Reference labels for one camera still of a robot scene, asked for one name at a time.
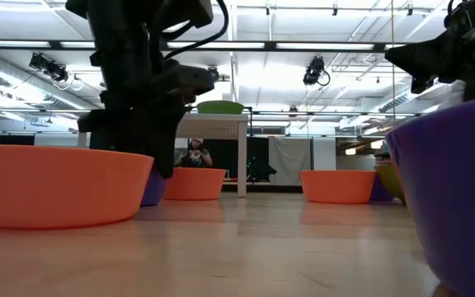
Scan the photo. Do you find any black ceiling camera with cable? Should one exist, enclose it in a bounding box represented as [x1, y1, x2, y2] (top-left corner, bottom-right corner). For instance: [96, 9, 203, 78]
[302, 55, 332, 87]

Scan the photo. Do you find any black partition panel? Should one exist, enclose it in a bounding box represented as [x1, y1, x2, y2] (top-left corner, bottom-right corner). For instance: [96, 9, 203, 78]
[0, 132, 36, 146]

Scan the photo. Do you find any person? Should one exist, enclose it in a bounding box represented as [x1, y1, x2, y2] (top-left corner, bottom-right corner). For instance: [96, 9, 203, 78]
[174, 137, 214, 168]

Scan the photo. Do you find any black stand with pole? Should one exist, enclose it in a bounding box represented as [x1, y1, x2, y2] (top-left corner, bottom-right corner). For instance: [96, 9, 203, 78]
[243, 106, 278, 184]

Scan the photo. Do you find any black backdrop panel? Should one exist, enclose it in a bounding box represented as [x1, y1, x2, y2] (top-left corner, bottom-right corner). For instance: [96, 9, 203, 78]
[204, 137, 270, 182]

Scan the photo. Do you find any cluttered background shelf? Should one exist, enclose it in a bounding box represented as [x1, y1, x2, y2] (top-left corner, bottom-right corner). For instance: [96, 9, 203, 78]
[372, 150, 392, 167]

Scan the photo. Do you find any thin orange hanging cord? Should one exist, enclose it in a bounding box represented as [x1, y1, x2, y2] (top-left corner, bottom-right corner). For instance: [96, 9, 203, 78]
[390, 0, 397, 137]

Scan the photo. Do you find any green plastic mini bowl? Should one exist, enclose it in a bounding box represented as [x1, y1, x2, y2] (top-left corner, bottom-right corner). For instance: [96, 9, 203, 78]
[374, 163, 407, 206]
[196, 100, 246, 116]

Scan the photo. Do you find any grey hanging cloth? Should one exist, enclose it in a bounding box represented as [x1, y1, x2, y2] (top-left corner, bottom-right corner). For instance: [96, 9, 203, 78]
[267, 136, 313, 187]

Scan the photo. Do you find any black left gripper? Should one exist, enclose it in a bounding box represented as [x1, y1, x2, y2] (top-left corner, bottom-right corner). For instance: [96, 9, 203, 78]
[77, 51, 189, 180]

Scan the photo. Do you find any orange plastic mini bowl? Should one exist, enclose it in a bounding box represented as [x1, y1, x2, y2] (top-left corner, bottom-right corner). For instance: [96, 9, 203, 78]
[0, 144, 155, 230]
[299, 169, 377, 205]
[162, 166, 228, 202]

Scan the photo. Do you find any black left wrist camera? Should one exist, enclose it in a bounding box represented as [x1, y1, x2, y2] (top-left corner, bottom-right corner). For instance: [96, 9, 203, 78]
[162, 58, 217, 105]

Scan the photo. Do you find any purple plastic mini bowl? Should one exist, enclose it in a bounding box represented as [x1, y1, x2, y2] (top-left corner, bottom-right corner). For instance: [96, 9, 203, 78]
[369, 175, 394, 203]
[139, 167, 167, 208]
[384, 93, 475, 297]

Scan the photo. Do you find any black overhead frame beam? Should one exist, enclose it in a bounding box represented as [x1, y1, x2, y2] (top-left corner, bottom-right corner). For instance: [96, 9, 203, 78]
[0, 39, 412, 54]

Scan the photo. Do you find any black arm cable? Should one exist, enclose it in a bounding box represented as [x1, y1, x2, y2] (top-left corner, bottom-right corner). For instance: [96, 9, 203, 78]
[161, 0, 230, 62]

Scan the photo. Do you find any white table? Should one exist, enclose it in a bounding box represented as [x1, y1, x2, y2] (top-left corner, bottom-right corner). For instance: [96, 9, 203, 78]
[76, 112, 250, 199]

